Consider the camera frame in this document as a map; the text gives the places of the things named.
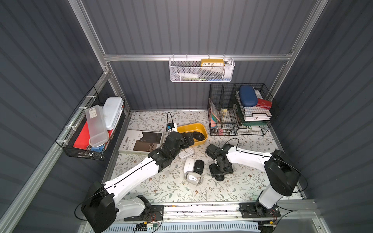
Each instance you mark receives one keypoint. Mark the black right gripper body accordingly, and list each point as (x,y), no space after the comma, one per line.
(212,150)

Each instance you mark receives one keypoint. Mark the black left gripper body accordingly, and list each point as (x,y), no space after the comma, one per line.
(189,140)

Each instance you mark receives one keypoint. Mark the yellow plastic storage box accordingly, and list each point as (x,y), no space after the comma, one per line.
(194,127)

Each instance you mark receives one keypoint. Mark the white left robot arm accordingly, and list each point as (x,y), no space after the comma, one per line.
(101,206)

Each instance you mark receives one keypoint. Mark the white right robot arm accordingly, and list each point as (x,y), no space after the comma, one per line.
(282,175)

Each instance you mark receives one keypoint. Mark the white upside-down mouse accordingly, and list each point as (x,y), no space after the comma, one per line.
(185,153)

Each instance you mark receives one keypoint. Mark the black mouse beside white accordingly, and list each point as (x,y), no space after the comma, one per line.
(199,167)

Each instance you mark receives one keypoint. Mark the grey white mouse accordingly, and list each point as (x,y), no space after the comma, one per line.
(193,178)

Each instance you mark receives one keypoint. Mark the red small box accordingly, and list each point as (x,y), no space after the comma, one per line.
(264,104)

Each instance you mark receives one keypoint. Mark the floral table mat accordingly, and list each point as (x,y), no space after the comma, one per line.
(170,186)

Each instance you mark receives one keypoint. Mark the pink folder in organizer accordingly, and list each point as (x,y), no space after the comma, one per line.
(214,116)

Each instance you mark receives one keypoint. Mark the white interior design book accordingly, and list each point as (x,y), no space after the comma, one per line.
(138,141)

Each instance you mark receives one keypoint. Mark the green notebook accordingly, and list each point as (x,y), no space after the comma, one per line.
(254,123)

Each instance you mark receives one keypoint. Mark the blue glasses case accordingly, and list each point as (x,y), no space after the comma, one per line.
(248,96)

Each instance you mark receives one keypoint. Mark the yellow clock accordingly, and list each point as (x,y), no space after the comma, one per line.
(212,62)

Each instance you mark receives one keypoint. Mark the white plastic case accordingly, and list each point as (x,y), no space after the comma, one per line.
(112,110)

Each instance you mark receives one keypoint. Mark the translucent plastic case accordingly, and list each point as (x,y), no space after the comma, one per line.
(98,132)

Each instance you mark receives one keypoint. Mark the red folder in basket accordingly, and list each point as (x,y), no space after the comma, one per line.
(82,142)

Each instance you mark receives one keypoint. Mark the black wire desk organizer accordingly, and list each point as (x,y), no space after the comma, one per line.
(236,109)

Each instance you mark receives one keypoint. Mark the white mesh wall basket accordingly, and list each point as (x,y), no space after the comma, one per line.
(188,69)

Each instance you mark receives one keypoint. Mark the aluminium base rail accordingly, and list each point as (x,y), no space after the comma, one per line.
(220,211)

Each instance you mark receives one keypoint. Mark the black wire wall basket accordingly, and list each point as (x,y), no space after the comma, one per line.
(74,128)

